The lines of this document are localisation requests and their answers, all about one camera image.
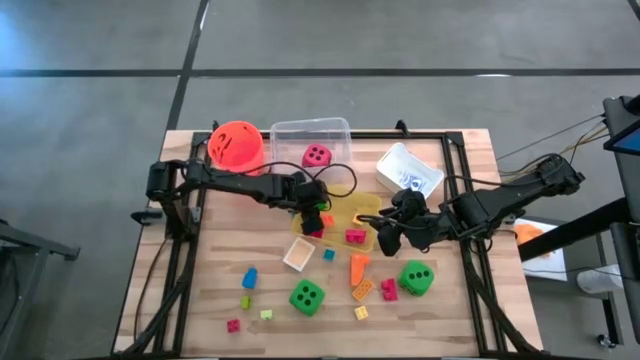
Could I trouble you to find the black metal rig frame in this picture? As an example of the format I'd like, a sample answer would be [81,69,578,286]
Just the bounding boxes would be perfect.
[117,119,544,359]

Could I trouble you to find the white board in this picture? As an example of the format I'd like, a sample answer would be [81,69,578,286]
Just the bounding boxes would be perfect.
[512,217,569,282]

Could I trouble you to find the red foam dice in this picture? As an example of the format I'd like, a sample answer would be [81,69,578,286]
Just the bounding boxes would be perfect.
[301,143,333,169]

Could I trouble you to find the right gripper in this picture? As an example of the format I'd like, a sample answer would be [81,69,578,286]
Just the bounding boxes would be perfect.
[375,211,444,258]

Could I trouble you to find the small white square box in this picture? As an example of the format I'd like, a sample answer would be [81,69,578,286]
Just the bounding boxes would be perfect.
[282,236,317,273]

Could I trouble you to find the yellow large toy brick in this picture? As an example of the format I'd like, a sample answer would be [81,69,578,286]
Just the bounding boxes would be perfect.
[351,278,376,303]

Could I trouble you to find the grey side table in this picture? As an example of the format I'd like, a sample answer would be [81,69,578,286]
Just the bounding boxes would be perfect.
[0,218,81,346]

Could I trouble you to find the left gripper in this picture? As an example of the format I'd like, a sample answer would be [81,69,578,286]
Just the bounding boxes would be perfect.
[286,171,332,237]

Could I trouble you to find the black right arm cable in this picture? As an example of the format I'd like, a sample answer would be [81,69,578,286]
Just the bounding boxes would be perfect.
[357,174,504,231]

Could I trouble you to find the green foam dice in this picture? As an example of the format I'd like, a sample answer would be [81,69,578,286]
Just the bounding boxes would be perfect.
[397,259,436,297]
[288,278,326,317]

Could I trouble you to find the grey equipment cart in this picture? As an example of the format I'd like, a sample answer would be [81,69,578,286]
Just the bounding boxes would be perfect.
[602,94,640,346]

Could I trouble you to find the orange plastic bucket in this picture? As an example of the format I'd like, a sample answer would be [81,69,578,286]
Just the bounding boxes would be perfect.
[207,120,265,176]

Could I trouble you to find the clear plastic storage bin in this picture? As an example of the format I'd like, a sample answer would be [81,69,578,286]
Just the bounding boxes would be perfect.
[269,117,353,186]

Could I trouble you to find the black diagonal beam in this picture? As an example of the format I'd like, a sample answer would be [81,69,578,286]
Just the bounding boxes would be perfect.
[517,197,632,262]

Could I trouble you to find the white plastic bin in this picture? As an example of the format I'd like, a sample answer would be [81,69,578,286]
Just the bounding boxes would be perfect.
[375,142,445,201]

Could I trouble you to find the blue screen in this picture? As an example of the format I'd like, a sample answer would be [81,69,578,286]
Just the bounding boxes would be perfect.
[603,117,640,156]

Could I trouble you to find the yellow translucent tray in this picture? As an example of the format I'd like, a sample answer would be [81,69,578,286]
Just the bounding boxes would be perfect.
[291,184,383,253]

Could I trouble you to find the orange tall toy block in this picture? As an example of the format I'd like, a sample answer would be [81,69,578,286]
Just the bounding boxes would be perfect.
[349,253,372,288]

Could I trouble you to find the blue playing card deck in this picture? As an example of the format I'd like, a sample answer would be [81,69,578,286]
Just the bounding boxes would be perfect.
[402,172,429,194]

